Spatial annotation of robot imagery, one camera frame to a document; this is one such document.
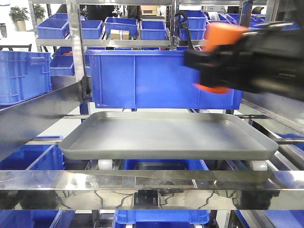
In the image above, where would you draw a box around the stainless steel shelf rack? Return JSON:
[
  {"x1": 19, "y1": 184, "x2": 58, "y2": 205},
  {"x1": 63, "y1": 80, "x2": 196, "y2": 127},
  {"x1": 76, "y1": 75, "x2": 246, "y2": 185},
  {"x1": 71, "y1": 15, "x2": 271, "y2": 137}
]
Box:
[{"x1": 0, "y1": 0, "x2": 304, "y2": 228}]

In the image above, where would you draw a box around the orange cylindrical capacitor 4680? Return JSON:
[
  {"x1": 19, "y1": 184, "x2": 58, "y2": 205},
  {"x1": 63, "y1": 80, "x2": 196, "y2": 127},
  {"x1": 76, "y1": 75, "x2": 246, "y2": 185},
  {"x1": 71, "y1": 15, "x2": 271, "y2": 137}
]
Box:
[{"x1": 192, "y1": 22, "x2": 249, "y2": 95}]

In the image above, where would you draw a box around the potted green plant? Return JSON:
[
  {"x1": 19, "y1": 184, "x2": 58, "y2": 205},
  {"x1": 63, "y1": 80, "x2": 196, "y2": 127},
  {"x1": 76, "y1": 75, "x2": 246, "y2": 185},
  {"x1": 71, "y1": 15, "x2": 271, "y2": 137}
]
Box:
[{"x1": 9, "y1": 6, "x2": 29, "y2": 31}]

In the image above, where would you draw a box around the grey metal tray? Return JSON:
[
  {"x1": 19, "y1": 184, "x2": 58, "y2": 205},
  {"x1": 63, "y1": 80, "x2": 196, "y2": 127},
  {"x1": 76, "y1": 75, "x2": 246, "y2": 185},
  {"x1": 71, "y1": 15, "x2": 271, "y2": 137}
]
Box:
[{"x1": 59, "y1": 112, "x2": 278, "y2": 161}]

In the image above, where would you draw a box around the large blue plastic bin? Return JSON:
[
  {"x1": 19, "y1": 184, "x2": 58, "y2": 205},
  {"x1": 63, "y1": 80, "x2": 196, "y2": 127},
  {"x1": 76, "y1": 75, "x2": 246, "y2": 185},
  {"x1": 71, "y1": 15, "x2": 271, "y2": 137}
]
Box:
[{"x1": 87, "y1": 50, "x2": 243, "y2": 109}]

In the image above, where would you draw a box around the blue ribbed plastic crate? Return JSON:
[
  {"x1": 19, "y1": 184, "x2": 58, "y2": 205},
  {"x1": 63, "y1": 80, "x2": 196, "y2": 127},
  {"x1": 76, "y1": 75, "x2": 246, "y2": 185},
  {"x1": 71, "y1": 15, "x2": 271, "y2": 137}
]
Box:
[{"x1": 0, "y1": 51, "x2": 52, "y2": 106}]

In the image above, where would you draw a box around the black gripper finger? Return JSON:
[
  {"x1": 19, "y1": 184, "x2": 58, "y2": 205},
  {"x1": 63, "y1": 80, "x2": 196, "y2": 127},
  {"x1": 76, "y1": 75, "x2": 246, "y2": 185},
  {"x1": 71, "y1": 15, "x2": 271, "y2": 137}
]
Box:
[{"x1": 184, "y1": 45, "x2": 238, "y2": 88}]

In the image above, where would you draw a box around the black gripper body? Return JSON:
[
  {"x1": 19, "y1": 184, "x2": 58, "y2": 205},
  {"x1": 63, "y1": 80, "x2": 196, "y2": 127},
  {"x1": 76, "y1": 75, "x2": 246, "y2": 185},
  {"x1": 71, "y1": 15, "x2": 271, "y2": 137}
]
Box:
[{"x1": 228, "y1": 23, "x2": 304, "y2": 101}]

